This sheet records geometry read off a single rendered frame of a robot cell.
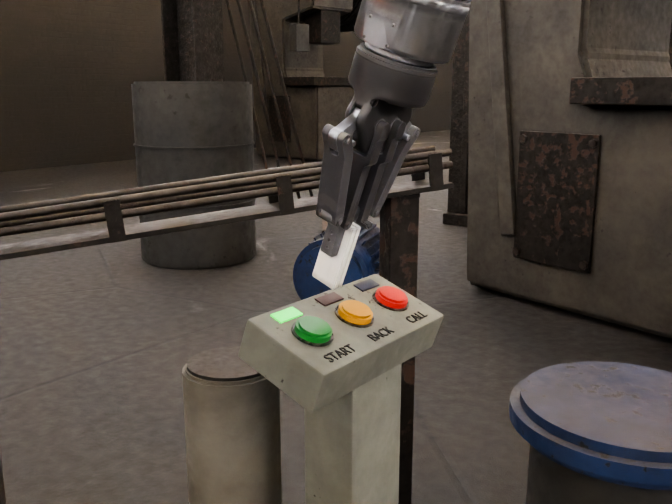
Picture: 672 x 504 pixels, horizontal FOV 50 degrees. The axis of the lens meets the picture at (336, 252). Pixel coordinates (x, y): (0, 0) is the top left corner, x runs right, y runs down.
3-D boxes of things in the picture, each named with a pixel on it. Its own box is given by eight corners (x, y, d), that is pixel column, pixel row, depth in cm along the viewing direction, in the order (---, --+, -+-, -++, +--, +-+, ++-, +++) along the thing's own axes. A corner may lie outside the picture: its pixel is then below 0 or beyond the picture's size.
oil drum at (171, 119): (116, 258, 366) (103, 78, 346) (203, 239, 412) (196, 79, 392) (195, 277, 331) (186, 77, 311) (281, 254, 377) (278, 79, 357)
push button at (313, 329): (284, 334, 75) (288, 320, 75) (308, 324, 78) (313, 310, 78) (312, 354, 73) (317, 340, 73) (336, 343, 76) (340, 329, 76)
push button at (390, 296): (366, 301, 87) (371, 288, 86) (385, 294, 90) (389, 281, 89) (392, 318, 85) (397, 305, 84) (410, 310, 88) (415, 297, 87)
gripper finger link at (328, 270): (357, 228, 70) (352, 229, 69) (337, 288, 73) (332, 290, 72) (334, 214, 71) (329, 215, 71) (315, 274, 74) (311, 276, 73)
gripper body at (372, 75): (392, 40, 68) (364, 131, 72) (338, 36, 62) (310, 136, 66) (457, 67, 65) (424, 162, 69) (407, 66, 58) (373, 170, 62)
